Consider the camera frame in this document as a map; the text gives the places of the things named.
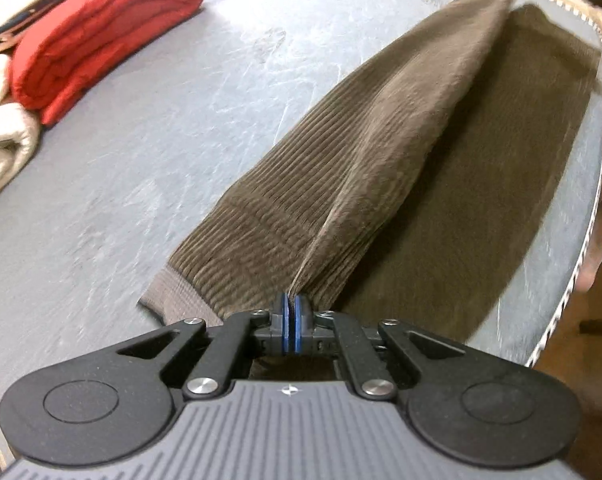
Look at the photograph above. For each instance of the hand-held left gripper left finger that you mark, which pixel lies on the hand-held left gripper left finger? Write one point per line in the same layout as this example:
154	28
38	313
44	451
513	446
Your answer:
282	325

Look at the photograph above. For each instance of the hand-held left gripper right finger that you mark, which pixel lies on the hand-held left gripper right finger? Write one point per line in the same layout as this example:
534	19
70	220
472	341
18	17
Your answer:
301	325

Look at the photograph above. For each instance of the red folded quilt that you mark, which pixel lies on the red folded quilt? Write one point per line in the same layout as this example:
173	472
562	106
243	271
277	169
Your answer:
106	20

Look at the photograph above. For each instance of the white folded blanket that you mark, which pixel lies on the white folded blanket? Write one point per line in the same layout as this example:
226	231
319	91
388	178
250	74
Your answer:
11	12

